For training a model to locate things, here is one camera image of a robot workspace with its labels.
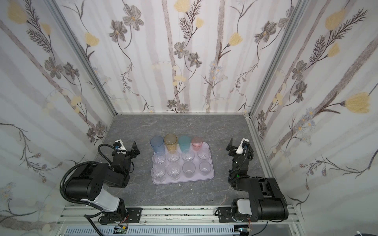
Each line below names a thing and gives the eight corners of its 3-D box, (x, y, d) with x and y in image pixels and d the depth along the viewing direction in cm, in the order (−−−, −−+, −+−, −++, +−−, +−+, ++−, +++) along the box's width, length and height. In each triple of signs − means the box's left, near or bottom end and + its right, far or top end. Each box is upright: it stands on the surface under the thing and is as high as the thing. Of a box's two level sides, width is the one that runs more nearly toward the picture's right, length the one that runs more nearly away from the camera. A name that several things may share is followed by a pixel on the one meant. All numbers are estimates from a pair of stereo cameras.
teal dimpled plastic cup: (180, 153, 99) (179, 143, 90) (178, 146, 103) (177, 136, 93) (191, 150, 101) (191, 140, 91) (188, 144, 104) (188, 134, 95)
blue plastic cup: (154, 156, 98) (149, 145, 87) (155, 148, 102) (151, 135, 91) (166, 156, 98) (163, 145, 87) (167, 148, 102) (164, 135, 91)
